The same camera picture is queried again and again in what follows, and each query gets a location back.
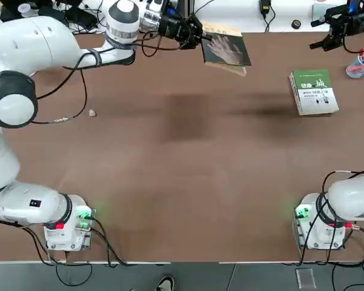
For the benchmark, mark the pale blue pad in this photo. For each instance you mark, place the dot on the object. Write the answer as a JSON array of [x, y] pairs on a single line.
[[318, 12]]

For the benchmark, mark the small beige lump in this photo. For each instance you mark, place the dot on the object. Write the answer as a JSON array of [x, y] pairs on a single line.
[[92, 113]]

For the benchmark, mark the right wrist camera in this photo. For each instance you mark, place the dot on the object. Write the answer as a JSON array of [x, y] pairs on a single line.
[[356, 7]]

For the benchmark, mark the orange highlighter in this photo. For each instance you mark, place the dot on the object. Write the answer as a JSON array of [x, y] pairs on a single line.
[[355, 68]]

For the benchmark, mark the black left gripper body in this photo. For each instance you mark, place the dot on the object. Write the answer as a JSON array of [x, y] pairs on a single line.
[[170, 27]]

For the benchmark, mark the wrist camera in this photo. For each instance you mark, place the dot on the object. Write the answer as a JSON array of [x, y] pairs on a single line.
[[170, 7], [356, 7]]

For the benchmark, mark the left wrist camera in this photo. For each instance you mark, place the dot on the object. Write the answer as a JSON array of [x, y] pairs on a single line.
[[170, 7]]

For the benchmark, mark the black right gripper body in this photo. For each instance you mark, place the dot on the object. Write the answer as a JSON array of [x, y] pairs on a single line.
[[345, 21]]

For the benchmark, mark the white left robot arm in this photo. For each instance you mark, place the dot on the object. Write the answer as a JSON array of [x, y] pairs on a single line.
[[33, 45]]

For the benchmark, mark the person's black white shoe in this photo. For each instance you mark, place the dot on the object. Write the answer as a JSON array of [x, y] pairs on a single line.
[[165, 283]]

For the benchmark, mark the grey floor plate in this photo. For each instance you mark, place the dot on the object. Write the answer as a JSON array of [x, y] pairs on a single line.
[[305, 278]]

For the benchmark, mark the black power adapter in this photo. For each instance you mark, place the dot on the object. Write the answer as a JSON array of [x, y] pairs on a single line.
[[264, 6]]

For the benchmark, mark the black tape roll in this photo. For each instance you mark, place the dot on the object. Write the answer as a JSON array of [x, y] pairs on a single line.
[[293, 24]]

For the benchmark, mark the green and white book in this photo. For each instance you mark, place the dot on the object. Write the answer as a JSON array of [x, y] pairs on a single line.
[[315, 91]]

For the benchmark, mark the aluminium frame post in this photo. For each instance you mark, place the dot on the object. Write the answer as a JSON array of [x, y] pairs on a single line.
[[190, 6]]

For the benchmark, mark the dark book with hands cover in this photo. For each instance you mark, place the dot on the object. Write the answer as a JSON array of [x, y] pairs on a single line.
[[227, 51]]

